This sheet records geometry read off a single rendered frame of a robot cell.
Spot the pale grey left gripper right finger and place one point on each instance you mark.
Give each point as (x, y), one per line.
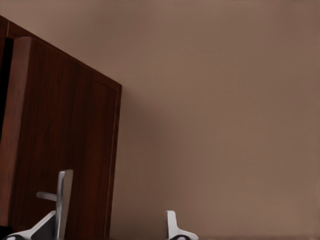
(173, 228)

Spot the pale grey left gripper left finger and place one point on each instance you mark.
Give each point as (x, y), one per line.
(41, 225)

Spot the dark wooden cabinet door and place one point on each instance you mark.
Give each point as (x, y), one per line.
(55, 120)

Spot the dark wooden cabinet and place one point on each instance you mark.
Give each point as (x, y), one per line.
(110, 150)

